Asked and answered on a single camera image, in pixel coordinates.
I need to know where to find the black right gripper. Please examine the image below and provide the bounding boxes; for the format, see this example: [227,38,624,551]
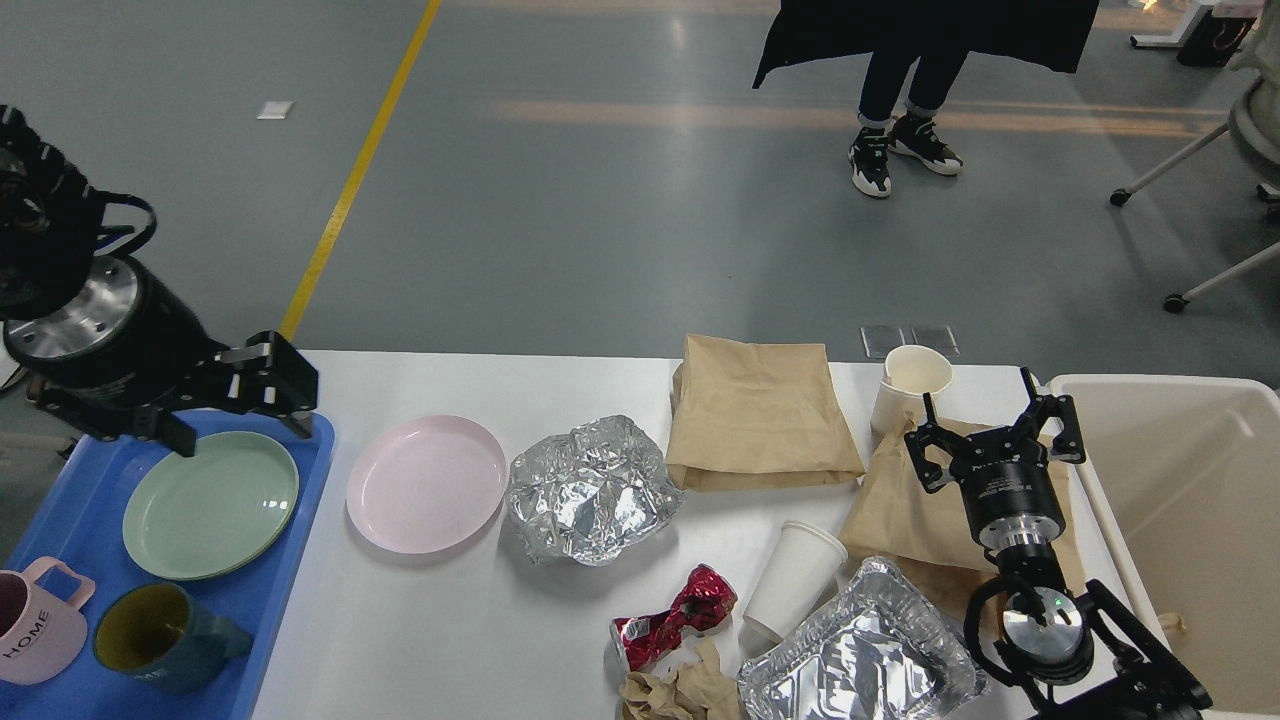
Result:
[902,366,1087,551]

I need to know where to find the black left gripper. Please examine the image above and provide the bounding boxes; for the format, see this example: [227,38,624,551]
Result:
[3,255,319,457]

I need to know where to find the pink plate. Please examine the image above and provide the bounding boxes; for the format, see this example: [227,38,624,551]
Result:
[346,415,508,555]

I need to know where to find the dark teal mug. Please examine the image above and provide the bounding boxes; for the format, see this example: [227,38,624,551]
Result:
[91,582,253,694]

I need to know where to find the pink HOME mug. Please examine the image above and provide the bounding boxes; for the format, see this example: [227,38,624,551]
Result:
[1,556,96,685]

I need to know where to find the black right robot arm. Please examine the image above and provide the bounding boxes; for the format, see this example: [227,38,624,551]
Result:
[904,370,1212,719]

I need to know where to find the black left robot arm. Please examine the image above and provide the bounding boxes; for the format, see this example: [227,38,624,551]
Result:
[1,106,319,457]

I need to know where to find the green plate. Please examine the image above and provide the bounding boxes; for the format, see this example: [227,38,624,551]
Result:
[122,430,301,582]

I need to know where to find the brown paper bag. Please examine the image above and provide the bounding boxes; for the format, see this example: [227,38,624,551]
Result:
[838,413,1089,632]
[666,334,867,492]

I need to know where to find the white paper cup upright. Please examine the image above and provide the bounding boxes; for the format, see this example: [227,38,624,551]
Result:
[870,345,954,438]

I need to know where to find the floor outlet plates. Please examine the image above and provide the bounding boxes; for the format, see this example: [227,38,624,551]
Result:
[860,325,961,360]

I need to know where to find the blue plastic tray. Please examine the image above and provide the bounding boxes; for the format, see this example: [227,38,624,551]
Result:
[1,410,335,719]

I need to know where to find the beige plastic bin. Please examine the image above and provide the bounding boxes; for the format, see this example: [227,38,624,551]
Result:
[1050,374,1279,719]

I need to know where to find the white paper cup lying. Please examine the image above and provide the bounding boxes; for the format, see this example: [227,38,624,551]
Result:
[744,520,849,644]

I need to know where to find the aluminium foil tray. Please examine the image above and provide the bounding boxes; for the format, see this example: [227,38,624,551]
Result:
[737,556,988,719]

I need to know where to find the crushed red can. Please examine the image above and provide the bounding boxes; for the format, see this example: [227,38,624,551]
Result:
[611,564,739,673]

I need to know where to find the crumpled brown paper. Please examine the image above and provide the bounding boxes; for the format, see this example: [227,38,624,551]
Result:
[618,639,748,719]

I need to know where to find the crumpled aluminium foil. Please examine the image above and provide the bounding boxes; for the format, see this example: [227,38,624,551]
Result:
[506,415,685,568]

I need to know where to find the white office chair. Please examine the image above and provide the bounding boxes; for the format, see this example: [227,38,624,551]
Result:
[1080,32,1277,325]

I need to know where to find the white desk leg far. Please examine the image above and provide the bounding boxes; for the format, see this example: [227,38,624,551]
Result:
[1129,1,1267,67]

